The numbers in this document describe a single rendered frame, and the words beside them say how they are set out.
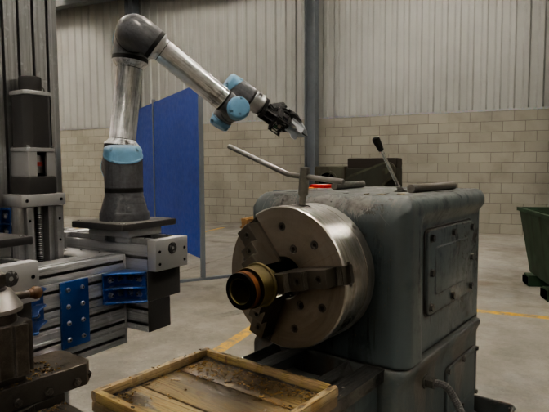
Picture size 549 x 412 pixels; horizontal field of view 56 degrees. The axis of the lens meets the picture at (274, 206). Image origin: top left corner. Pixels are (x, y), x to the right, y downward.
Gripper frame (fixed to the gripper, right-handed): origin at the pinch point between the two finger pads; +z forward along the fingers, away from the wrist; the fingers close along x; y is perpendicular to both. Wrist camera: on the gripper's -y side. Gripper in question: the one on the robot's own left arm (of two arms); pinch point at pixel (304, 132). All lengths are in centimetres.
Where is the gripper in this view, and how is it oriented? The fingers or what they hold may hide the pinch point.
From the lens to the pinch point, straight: 199.5
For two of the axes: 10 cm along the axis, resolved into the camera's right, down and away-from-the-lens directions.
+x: 6.0, -5.7, -5.6
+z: 7.9, 5.1, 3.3
